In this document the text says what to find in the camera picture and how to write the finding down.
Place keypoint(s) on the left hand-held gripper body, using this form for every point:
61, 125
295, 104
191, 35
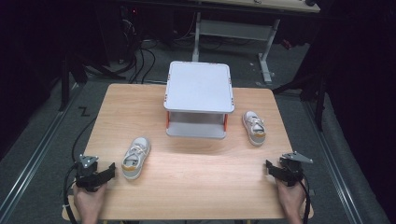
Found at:
86, 174

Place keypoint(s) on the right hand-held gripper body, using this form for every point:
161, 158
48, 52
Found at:
292, 172

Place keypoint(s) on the white child's sneaker orange heel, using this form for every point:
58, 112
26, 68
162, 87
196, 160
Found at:
135, 158
254, 127

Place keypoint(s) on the white two-tier shoe rack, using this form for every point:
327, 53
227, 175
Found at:
199, 87

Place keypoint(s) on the person's left hand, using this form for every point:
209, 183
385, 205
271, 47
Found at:
88, 200

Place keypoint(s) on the person's right hand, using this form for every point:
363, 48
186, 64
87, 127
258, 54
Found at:
292, 199

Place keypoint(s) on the grey tape strip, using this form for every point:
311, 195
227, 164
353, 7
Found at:
311, 192

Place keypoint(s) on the black metal stand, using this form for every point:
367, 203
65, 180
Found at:
65, 81
319, 102

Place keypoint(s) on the small red object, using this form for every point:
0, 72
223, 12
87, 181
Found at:
286, 44

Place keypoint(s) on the wooden desk with white legs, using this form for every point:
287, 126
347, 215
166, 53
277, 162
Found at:
236, 29

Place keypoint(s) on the metal floor rail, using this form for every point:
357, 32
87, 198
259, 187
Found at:
333, 161
37, 146

